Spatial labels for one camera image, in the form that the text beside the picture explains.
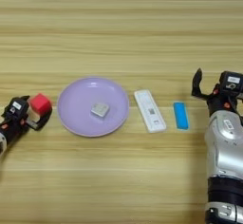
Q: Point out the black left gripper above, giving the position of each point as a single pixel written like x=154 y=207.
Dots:
x=14 y=129

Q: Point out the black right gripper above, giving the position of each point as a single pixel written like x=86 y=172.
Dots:
x=226 y=102

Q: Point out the red cube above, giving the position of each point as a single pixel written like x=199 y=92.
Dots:
x=40 y=102

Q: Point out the white rectangular remote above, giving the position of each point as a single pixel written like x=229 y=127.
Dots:
x=150 y=110

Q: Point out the silver square block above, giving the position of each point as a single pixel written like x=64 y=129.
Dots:
x=100 y=109

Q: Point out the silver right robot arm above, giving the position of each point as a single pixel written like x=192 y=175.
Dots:
x=224 y=155

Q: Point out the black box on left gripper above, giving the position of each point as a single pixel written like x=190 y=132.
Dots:
x=17 y=107

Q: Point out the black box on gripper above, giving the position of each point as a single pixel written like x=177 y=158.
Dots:
x=232 y=81
x=17 y=107

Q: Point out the blue rectangular block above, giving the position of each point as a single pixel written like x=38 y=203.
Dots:
x=181 y=115

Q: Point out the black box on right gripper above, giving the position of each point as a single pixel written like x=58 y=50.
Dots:
x=232 y=81

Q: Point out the purple round plate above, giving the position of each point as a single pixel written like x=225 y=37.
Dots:
x=76 y=114

